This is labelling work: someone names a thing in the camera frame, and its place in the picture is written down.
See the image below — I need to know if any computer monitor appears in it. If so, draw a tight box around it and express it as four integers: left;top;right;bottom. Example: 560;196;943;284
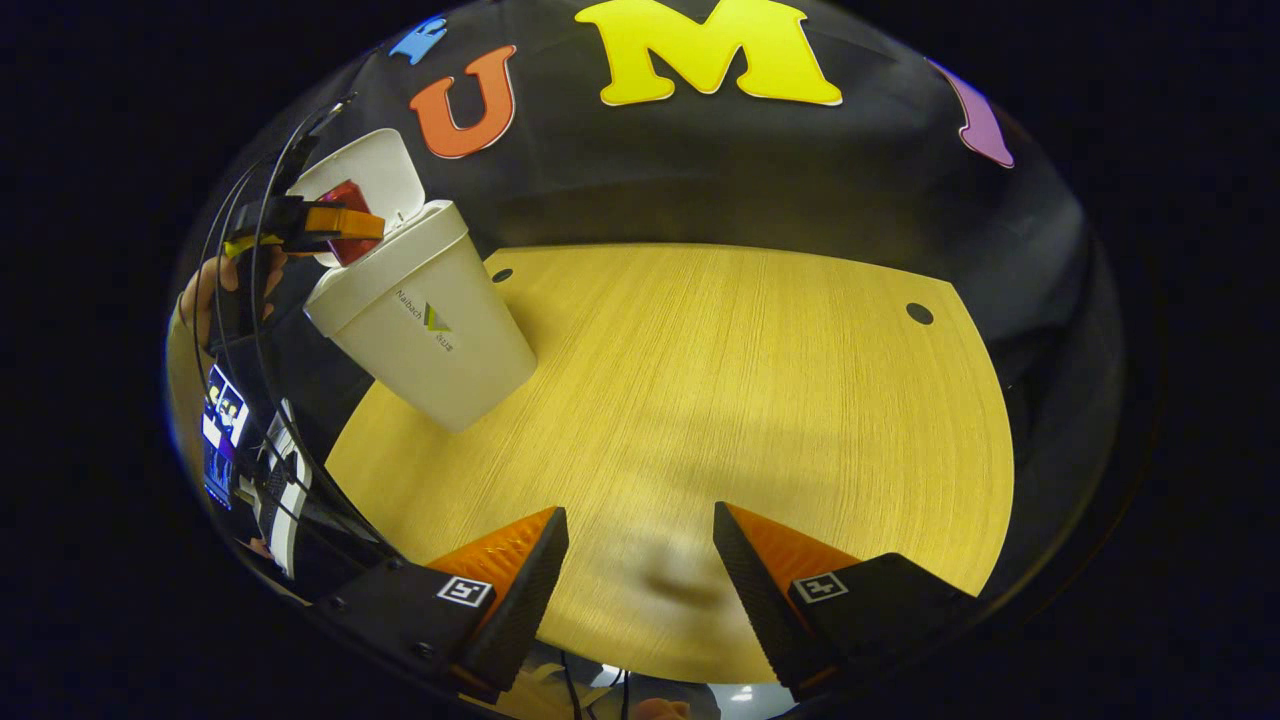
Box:
200;365;251;511

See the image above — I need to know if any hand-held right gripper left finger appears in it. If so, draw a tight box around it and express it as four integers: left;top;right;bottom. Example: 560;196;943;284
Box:
318;506;570;704

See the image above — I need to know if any black backdrop cloth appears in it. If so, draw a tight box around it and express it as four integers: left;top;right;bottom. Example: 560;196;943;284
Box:
200;0;1126;601

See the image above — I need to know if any red pop can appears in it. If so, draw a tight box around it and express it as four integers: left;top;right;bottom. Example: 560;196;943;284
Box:
320;180;386;266

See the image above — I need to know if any black cable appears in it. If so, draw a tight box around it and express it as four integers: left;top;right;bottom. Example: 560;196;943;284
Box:
196;95;401;563

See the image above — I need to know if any white desktop garbage bin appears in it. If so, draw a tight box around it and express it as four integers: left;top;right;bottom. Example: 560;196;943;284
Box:
287;128;538;434

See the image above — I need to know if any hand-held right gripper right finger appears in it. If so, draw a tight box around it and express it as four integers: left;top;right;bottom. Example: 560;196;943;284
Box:
712;502;986;701

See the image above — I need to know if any white side desk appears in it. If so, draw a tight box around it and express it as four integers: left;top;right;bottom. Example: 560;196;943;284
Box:
255;400;313;581

